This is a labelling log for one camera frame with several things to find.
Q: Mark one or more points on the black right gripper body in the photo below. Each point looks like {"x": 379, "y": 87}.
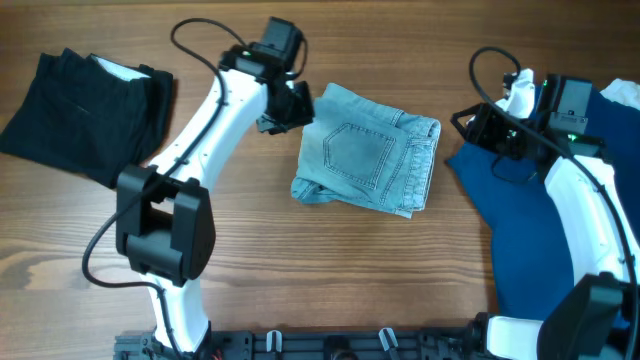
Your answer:
{"x": 491, "y": 129}

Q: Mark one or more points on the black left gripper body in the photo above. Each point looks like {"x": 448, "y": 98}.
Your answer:
{"x": 298, "y": 108}

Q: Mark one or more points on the light blue denim shorts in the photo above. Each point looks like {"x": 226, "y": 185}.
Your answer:
{"x": 366, "y": 154}

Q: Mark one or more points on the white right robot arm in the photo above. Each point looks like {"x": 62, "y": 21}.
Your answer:
{"x": 537, "y": 166}

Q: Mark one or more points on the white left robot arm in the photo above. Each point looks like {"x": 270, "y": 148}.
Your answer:
{"x": 165, "y": 226}

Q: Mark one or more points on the dark blue garment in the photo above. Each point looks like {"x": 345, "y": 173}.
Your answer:
{"x": 531, "y": 261}

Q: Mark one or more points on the white garment in pile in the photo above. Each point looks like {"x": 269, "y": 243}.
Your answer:
{"x": 624, "y": 92}

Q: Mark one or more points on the folded black garment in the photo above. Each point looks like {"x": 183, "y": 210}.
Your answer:
{"x": 90, "y": 116}

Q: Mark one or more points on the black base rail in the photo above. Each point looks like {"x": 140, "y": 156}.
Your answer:
{"x": 387, "y": 343}

